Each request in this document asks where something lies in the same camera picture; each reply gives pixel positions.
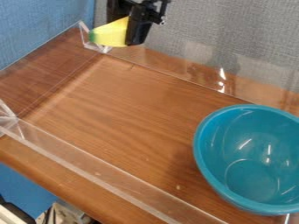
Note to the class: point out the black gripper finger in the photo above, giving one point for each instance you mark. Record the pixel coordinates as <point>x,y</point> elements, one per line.
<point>137,26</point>
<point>116,11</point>

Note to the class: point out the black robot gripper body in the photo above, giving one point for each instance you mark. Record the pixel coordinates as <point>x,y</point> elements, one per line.
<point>156,8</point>

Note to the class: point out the yellow toy banana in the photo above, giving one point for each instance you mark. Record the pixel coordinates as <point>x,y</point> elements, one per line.
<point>109,34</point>

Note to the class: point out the blue plastic bowl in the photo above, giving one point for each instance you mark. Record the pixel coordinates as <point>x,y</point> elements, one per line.
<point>245,150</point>

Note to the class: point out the white cluttered object below table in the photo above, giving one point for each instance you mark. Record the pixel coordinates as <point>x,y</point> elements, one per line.
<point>62,213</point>

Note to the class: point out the dark object under table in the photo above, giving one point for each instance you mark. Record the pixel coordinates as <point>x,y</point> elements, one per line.
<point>12,214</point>

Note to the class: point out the clear acrylic back barrier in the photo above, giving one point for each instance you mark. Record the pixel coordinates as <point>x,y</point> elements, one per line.
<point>232,74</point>

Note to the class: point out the clear acrylic barrier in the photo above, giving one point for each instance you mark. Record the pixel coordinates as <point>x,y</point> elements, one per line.
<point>232,74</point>
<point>145,196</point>

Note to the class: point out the clear acrylic front barrier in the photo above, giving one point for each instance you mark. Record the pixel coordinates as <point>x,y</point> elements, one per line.
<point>145,196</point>

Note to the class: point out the clear acrylic corner bracket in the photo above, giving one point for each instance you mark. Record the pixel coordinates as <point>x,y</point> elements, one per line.
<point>89,45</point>

